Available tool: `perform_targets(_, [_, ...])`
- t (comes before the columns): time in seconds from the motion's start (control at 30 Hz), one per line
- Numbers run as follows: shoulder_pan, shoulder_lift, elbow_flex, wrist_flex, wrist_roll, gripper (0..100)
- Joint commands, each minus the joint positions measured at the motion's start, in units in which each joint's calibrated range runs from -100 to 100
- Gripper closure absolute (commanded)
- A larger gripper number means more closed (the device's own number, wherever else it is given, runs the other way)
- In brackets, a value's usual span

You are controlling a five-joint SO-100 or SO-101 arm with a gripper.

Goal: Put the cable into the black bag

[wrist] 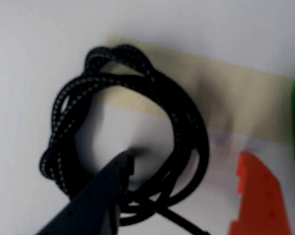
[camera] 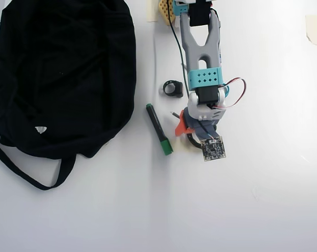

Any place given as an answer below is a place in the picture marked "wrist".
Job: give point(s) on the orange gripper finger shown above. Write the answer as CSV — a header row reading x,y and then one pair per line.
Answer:
x,y
262,200

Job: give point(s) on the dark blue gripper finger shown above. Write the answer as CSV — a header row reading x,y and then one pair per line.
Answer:
x,y
88,210

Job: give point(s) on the wide masking tape strip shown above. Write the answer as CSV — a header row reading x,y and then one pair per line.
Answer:
x,y
235,93

